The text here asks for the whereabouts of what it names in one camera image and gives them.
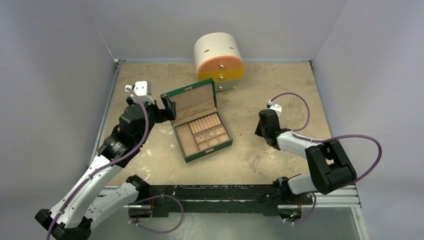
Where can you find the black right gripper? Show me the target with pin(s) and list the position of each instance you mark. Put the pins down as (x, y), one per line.
(265, 131)

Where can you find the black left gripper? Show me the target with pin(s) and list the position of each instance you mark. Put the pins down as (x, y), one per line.
(161, 113)

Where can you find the green jewelry box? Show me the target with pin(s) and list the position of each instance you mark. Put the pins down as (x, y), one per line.
(194, 101)

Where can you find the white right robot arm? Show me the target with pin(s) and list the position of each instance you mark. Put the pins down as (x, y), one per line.
(328, 164)

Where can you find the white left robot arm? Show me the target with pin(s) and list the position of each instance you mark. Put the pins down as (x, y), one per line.
(78, 213)

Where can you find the round pastel drawer cabinet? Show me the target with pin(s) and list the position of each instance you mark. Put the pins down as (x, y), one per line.
(216, 56)

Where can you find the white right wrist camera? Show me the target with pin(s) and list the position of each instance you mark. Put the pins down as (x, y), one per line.
(275, 107)

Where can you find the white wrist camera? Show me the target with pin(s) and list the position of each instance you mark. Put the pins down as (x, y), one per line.
(143, 90)
(275, 107)

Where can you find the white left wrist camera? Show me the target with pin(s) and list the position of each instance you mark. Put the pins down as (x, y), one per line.
(143, 90)

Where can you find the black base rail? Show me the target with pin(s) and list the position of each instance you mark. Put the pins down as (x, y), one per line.
(265, 199)

